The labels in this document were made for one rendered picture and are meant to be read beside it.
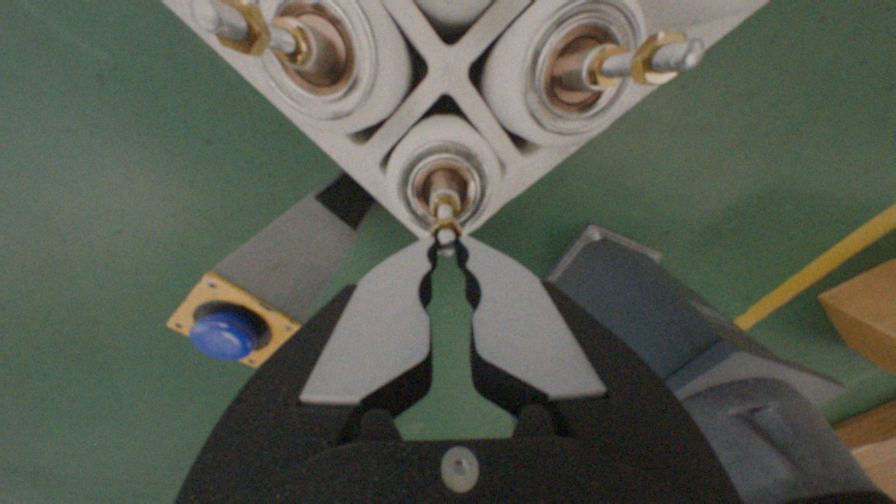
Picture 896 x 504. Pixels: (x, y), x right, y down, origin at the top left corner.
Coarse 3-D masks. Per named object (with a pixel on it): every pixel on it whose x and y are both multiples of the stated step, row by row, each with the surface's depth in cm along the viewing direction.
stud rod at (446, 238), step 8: (440, 208) 17; (448, 208) 17; (440, 216) 16; (448, 216) 15; (440, 232) 14; (448, 232) 13; (440, 240) 13; (448, 240) 13; (440, 248) 13; (448, 248) 13
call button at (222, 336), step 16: (208, 320) 17; (224, 320) 17; (240, 320) 18; (192, 336) 17; (208, 336) 17; (224, 336) 17; (240, 336) 18; (208, 352) 18; (224, 352) 18; (240, 352) 18
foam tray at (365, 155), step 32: (384, 0) 20; (512, 0) 20; (416, 32) 21; (480, 32) 21; (704, 32) 22; (416, 64) 31; (448, 64) 22; (416, 96) 23; (448, 96) 33; (640, 96) 24; (384, 128) 25; (480, 128) 25; (352, 160) 26; (384, 160) 29; (512, 160) 27; (544, 160) 27; (384, 192) 28; (512, 192) 28
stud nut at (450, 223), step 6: (438, 222) 14; (444, 222) 14; (450, 222) 14; (456, 222) 14; (432, 228) 14; (438, 228) 14; (444, 228) 14; (450, 228) 14; (456, 228) 14; (432, 234) 14; (456, 234) 14; (462, 234) 14
